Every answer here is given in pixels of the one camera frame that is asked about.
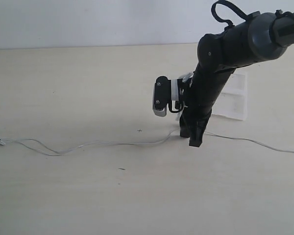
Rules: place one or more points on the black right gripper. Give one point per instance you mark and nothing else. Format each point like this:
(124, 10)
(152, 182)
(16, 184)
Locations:
(200, 90)

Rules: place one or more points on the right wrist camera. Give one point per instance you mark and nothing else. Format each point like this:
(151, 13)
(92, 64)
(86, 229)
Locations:
(167, 94)

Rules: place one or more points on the clear plastic storage case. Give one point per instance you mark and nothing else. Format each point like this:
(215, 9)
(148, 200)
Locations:
(232, 101)

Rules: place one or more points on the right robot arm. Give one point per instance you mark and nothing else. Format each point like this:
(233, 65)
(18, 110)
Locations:
(248, 39)

